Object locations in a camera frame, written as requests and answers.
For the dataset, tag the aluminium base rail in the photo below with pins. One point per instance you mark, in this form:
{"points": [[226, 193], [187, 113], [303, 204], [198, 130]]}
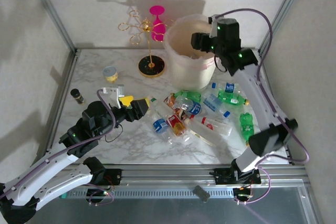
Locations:
{"points": [[168, 175]]}

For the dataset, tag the pink wine glass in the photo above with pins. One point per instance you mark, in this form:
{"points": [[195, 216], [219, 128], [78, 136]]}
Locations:
{"points": [[158, 28]]}

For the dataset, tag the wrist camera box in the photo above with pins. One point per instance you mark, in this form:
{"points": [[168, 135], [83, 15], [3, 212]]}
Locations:
{"points": [[215, 23], [113, 94]]}

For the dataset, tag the crushed clear bottle blue label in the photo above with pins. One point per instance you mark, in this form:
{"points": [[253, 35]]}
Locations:
{"points": [[195, 107]]}

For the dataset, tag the white plastic bin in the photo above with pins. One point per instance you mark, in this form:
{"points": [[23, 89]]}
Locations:
{"points": [[189, 77]]}

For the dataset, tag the grey metal sheet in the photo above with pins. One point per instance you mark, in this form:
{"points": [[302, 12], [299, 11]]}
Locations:
{"points": [[157, 213]]}

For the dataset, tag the aluminium side rail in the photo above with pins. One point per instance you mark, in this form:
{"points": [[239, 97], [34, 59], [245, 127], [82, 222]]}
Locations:
{"points": [[269, 82], [65, 85]]}

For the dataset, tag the clear bottle red round label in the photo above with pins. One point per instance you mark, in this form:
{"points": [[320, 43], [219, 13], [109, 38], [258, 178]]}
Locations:
{"points": [[208, 125]]}

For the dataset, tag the crushed green plastic bottle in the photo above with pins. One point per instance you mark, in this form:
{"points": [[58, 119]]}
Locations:
{"points": [[189, 94]]}

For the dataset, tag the aluminium frame post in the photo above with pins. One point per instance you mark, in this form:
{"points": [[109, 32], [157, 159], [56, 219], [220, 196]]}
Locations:
{"points": [[52, 11], [283, 11]]}

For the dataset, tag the red label tea bottle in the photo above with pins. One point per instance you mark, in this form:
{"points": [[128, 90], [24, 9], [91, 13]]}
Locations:
{"points": [[176, 125]]}

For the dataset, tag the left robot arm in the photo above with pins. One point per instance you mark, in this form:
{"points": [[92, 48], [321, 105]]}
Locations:
{"points": [[52, 167]]}

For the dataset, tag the crushed orange label bottle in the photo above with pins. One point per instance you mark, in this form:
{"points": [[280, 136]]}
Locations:
{"points": [[170, 102]]}

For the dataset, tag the yellow tin can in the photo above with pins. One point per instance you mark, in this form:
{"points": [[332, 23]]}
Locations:
{"points": [[110, 77]]}

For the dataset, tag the dark grey clip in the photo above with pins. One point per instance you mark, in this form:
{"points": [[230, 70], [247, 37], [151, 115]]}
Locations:
{"points": [[200, 193]]}

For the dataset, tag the green terminal connector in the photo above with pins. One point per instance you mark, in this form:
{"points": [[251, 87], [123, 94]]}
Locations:
{"points": [[63, 196]]}

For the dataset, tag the aluminium back rail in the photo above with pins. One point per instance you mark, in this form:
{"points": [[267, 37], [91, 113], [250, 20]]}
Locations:
{"points": [[118, 48]]}

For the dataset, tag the small black bottle gold label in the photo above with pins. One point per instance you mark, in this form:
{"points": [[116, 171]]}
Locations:
{"points": [[76, 95]]}

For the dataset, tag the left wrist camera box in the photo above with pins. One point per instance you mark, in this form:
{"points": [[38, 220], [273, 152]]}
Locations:
{"points": [[113, 94]]}

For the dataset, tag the tall clear plastic bottle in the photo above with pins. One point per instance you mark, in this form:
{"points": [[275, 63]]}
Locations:
{"points": [[160, 110]]}

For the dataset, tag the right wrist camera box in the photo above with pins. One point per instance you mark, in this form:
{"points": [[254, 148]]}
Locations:
{"points": [[215, 23]]}

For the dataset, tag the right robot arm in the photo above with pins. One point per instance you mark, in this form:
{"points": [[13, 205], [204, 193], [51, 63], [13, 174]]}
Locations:
{"points": [[254, 90]]}

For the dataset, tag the translucent bin liner bag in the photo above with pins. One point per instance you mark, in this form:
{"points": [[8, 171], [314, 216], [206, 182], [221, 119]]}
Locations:
{"points": [[181, 40]]}

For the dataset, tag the clear bottle gold label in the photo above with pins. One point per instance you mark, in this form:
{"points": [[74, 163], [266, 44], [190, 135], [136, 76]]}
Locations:
{"points": [[202, 137]]}

